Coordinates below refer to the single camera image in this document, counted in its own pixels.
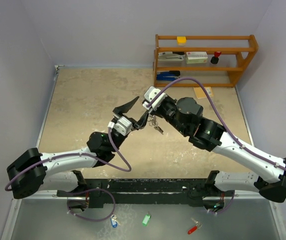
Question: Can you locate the large metal keyring with clips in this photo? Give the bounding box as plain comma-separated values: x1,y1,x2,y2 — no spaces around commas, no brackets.
147,114,159,127

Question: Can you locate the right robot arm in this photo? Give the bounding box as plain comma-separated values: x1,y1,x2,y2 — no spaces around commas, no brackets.
144,89,286,203

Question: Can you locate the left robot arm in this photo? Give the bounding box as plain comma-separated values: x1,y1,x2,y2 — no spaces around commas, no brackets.
4,98,152,199

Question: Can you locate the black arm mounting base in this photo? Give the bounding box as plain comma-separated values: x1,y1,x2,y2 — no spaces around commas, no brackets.
57,178,233,209

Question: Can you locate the blue stapler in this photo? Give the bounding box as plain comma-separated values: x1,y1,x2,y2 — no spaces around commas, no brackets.
156,70,181,81

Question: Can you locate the brown envelope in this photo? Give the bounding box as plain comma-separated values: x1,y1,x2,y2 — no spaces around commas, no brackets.
193,87,214,99

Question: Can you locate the grey stapler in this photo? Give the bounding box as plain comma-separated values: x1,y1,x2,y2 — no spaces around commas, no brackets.
158,51,185,62

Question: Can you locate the white and red box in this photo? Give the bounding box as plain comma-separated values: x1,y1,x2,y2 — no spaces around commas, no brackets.
185,51,208,64

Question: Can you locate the red and black stamp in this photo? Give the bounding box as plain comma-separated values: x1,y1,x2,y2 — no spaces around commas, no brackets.
210,51,222,65

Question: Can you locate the wooden shelf rack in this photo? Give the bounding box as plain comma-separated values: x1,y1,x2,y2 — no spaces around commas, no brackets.
153,34,259,87

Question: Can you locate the yellow box on shelf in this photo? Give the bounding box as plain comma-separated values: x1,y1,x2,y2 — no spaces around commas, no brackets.
176,36,187,46

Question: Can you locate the green key tag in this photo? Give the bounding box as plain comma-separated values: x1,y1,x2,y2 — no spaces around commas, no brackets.
142,213,151,227

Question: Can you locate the key with blue tag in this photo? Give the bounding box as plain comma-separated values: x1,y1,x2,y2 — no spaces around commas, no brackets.
110,214,120,228

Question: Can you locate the key with red tag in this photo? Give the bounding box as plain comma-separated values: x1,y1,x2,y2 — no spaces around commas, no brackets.
187,218,202,235

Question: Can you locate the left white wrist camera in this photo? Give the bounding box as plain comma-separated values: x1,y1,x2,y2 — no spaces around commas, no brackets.
107,115,133,136

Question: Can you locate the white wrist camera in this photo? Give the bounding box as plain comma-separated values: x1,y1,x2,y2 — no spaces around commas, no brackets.
142,86,168,112
107,115,133,136

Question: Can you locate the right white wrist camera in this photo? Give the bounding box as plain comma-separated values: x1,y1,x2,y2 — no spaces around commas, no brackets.
142,86,168,112

